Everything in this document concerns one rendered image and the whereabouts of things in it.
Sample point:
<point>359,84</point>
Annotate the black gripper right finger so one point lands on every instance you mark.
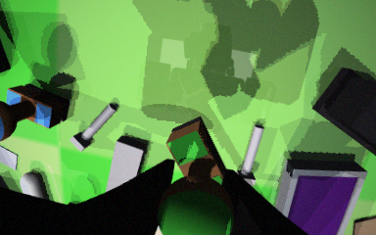
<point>253,214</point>

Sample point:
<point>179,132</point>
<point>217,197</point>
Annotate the white flat bar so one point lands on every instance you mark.
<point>8,158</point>

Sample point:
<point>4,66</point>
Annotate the brown stamp with blue top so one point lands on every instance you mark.
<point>32,103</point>

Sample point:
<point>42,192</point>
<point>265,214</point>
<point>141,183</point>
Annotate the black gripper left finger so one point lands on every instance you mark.
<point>129,209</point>

